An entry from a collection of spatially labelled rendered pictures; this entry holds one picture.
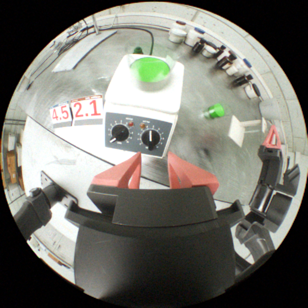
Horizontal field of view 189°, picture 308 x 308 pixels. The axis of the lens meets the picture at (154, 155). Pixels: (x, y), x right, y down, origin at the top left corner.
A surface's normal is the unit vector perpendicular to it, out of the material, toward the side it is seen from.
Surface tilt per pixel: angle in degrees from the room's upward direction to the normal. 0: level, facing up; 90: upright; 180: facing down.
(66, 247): 90
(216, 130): 0
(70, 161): 0
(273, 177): 91
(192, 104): 0
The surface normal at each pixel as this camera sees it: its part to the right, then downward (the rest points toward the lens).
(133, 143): 0.02, 0.58
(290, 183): -0.91, -0.39
